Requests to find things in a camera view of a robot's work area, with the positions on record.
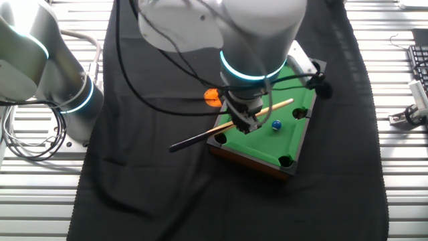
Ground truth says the black cloth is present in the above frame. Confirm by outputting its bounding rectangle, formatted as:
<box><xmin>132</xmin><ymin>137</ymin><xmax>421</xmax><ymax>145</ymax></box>
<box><xmin>66</xmin><ymin>0</ymin><xmax>391</xmax><ymax>241</ymax></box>

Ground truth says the white box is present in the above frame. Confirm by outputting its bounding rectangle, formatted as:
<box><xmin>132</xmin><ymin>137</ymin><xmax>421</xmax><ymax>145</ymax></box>
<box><xmin>397</xmin><ymin>0</ymin><xmax>428</xmax><ymax>10</ymax></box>

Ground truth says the silver camera on stand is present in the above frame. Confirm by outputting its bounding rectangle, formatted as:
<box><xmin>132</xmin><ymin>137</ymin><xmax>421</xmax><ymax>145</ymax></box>
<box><xmin>409</xmin><ymin>79</ymin><xmax>428</xmax><ymax>113</ymax></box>

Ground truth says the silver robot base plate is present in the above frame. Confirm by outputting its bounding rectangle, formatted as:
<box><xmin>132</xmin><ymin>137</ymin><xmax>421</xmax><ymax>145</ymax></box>
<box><xmin>45</xmin><ymin>110</ymin><xmax>91</xmax><ymax>153</ymax></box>

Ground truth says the light grey wrist cable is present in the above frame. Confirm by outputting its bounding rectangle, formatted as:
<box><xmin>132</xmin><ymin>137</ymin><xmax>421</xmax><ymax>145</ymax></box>
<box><xmin>222</xmin><ymin>80</ymin><xmax>274</xmax><ymax>128</ymax></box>

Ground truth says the mini green pool table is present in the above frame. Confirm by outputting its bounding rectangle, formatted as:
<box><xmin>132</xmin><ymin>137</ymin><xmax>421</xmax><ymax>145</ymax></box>
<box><xmin>206</xmin><ymin>58</ymin><xmax>328</xmax><ymax>181</ymax></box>

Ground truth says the black flat pad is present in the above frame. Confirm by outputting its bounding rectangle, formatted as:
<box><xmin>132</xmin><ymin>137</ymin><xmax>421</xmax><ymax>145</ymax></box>
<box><xmin>412</xmin><ymin>28</ymin><xmax>428</xmax><ymax>46</ymax></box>

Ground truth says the cable bundle at robot base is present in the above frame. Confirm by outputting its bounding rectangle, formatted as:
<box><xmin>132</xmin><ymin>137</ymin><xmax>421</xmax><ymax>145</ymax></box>
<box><xmin>0</xmin><ymin>98</ymin><xmax>68</xmax><ymax>162</ymax></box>

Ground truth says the wooden pool cue black handle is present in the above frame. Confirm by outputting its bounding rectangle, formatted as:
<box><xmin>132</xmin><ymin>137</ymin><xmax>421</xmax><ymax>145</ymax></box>
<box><xmin>168</xmin><ymin>98</ymin><xmax>296</xmax><ymax>154</ymax></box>

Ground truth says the black keyboard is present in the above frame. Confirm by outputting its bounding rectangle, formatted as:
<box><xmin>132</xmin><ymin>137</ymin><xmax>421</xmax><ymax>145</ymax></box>
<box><xmin>407</xmin><ymin>45</ymin><xmax>428</xmax><ymax>96</ymax></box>

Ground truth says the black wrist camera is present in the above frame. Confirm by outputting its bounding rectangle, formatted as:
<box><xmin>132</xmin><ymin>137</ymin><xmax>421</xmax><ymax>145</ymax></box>
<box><xmin>306</xmin><ymin>72</ymin><xmax>334</xmax><ymax>100</ymax></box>

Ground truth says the long black cable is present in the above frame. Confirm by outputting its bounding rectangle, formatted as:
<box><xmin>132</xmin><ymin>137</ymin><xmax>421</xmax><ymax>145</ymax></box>
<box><xmin>128</xmin><ymin>0</ymin><xmax>231</xmax><ymax>91</ymax></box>
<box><xmin>114</xmin><ymin>0</ymin><xmax>231</xmax><ymax>117</ymax></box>

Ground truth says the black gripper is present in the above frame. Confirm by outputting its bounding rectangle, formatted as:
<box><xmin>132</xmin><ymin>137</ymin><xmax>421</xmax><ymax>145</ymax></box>
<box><xmin>225</xmin><ymin>96</ymin><xmax>265</xmax><ymax>135</ymax></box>

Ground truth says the metal camera stand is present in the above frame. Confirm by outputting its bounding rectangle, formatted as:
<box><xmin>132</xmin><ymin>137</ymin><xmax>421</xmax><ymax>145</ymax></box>
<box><xmin>387</xmin><ymin>104</ymin><xmax>428</xmax><ymax>127</ymax></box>

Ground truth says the thick grey cable with connector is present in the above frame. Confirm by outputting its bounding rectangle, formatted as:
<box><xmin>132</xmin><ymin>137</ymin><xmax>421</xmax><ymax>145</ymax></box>
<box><xmin>60</xmin><ymin>29</ymin><xmax>102</xmax><ymax>84</ymax></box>

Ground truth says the orange half-round plastic piece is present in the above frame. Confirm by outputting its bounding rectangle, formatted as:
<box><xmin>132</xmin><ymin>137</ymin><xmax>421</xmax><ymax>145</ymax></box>
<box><xmin>203</xmin><ymin>88</ymin><xmax>223</xmax><ymax>108</ymax></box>

